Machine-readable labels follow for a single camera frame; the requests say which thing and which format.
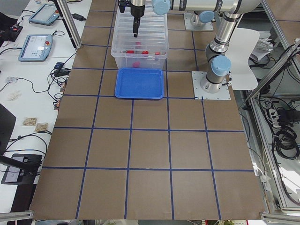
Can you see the blue plastic tray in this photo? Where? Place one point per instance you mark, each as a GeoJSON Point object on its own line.
{"type": "Point", "coordinates": [139, 83]}

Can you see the black monitor stand base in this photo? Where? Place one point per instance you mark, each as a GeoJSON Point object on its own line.
{"type": "Point", "coordinates": [21, 168]}

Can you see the aluminium frame post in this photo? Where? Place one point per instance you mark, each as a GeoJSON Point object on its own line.
{"type": "Point", "coordinates": [69, 23]}

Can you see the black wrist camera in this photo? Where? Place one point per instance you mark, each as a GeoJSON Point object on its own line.
{"type": "Point", "coordinates": [122, 4]}

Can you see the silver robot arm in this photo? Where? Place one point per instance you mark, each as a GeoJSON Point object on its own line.
{"type": "Point", "coordinates": [218, 64]}

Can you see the teach pendant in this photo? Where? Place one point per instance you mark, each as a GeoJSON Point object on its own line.
{"type": "Point", "coordinates": [36, 48]}
{"type": "Point", "coordinates": [46, 15]}

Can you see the white chair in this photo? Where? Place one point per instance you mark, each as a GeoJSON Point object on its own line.
{"type": "Point", "coordinates": [242, 43]}

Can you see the clear plastic storage box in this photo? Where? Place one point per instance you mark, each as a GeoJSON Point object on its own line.
{"type": "Point", "coordinates": [124, 60]}

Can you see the clear plastic box lid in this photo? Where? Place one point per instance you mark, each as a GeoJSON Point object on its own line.
{"type": "Point", "coordinates": [152, 34]}

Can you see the black power adapter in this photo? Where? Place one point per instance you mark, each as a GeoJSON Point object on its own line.
{"type": "Point", "coordinates": [78, 17]}

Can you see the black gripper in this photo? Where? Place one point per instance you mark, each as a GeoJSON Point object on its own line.
{"type": "Point", "coordinates": [136, 11]}

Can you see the teach pendant far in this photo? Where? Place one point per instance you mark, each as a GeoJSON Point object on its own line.
{"type": "Point", "coordinates": [46, 15]}

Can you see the teach pendant near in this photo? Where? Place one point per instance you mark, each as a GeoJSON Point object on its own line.
{"type": "Point", "coordinates": [36, 48]}

